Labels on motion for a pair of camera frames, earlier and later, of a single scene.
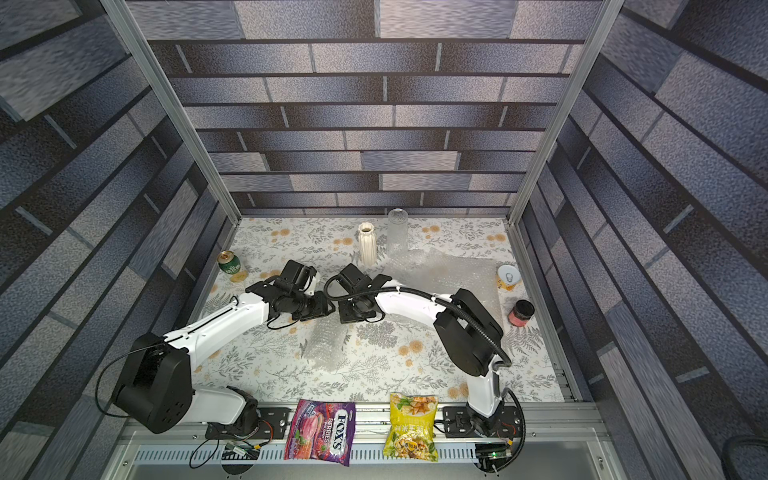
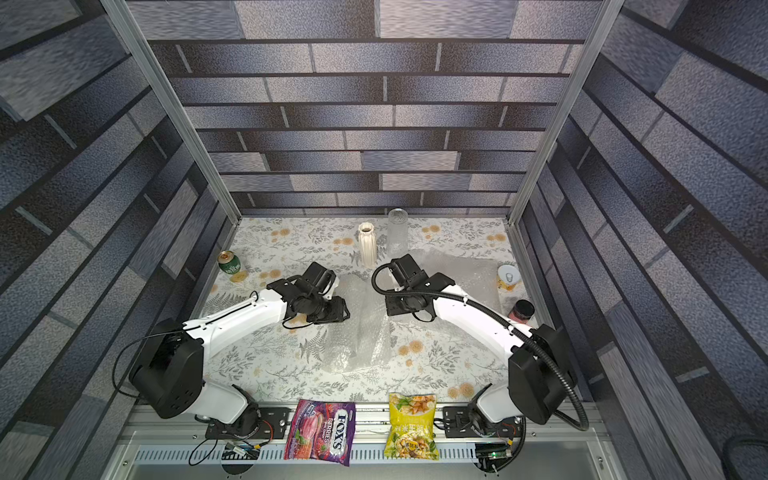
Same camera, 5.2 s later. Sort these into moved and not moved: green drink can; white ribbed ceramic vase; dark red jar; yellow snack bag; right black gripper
Moved: right black gripper
Not moved: white ribbed ceramic vase; yellow snack bag; green drink can; dark red jar
